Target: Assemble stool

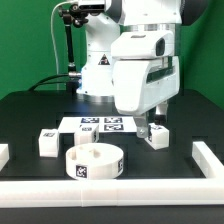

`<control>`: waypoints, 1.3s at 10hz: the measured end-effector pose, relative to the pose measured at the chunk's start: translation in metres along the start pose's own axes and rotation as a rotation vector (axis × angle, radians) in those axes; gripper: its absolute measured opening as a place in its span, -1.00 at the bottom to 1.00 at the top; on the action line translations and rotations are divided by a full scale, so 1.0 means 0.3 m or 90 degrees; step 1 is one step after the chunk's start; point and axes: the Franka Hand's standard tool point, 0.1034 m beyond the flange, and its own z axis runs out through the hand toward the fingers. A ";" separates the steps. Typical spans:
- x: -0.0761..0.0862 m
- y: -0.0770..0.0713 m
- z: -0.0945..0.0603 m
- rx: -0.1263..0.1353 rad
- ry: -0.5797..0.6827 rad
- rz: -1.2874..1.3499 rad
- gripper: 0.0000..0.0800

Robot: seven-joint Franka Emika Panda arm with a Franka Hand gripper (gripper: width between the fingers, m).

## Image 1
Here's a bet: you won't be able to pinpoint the white marker base plate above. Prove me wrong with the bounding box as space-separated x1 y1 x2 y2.
58 116 137 133

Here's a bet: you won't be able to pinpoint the white left fence piece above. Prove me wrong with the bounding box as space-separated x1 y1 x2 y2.
0 144 9 171

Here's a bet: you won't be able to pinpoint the black cables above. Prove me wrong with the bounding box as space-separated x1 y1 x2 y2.
27 73 72 92

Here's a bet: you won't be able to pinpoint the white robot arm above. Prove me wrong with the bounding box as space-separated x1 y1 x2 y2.
78 0 208 138

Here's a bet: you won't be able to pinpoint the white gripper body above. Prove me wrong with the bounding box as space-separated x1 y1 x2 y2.
113 56 180 116

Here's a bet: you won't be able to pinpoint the white cable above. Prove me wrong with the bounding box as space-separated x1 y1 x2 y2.
50 0 78 91

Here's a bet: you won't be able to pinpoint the white front fence bar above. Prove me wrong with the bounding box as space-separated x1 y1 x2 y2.
0 178 224 208

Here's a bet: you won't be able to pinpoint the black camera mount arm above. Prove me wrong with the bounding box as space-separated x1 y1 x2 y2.
59 5 88 94

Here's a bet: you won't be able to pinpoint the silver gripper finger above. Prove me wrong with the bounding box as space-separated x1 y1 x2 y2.
154 102 168 123
134 113 149 138

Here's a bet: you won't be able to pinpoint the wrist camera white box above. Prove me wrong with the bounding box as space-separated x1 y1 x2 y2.
111 30 174 59

